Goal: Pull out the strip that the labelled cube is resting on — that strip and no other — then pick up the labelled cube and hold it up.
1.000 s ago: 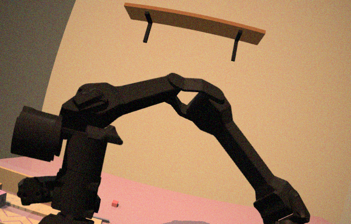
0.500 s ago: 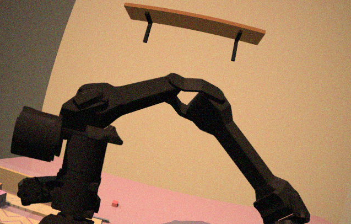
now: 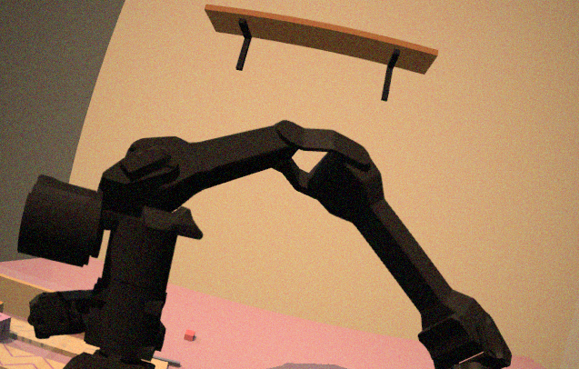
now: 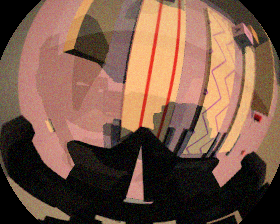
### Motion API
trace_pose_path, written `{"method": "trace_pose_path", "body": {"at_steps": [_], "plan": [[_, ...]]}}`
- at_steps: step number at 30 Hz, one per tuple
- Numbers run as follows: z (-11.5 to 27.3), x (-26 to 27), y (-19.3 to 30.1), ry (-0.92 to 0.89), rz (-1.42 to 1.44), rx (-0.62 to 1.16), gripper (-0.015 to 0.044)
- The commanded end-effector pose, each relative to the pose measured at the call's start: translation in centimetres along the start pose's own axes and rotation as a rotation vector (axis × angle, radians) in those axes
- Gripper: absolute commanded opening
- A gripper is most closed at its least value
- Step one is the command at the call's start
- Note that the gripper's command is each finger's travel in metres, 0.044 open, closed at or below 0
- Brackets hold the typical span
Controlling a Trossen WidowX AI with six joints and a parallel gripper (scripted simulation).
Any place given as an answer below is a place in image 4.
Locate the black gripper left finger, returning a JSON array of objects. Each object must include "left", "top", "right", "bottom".
[{"left": 67, "top": 127, "right": 144, "bottom": 200}]

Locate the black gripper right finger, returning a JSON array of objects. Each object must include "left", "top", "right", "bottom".
[{"left": 141, "top": 128, "right": 220, "bottom": 202}]

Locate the red cylinder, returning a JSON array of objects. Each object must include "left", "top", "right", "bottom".
[{"left": 254, "top": 113, "right": 261, "bottom": 123}]

